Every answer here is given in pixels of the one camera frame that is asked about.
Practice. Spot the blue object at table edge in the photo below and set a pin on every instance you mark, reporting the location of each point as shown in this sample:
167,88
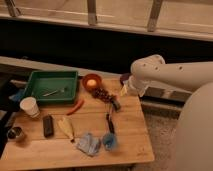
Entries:
17,96

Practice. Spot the bunch of dark grapes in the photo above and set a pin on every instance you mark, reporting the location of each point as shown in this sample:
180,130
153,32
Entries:
103,95

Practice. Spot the blue grey cloth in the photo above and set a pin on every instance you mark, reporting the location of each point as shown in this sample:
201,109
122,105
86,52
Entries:
89,144

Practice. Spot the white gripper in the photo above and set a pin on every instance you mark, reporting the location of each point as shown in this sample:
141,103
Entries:
134,86

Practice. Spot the black rectangular remote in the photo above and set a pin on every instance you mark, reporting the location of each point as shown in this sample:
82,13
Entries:
48,128

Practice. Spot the small metal can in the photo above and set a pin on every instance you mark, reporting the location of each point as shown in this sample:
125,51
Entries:
15,134

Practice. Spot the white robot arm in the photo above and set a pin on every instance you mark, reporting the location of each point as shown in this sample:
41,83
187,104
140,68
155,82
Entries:
192,148

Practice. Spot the wooden table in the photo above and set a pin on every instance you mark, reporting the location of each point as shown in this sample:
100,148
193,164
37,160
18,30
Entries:
37,152

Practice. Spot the green plastic tray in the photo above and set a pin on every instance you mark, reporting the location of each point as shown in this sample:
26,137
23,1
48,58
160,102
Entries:
41,82

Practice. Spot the orange bowl with egg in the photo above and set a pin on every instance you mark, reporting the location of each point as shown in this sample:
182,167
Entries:
91,81

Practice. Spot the white paper cup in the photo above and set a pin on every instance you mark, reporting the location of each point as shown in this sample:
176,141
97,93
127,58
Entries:
30,107

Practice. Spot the yellow banana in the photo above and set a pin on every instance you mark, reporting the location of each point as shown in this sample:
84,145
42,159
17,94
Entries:
67,128

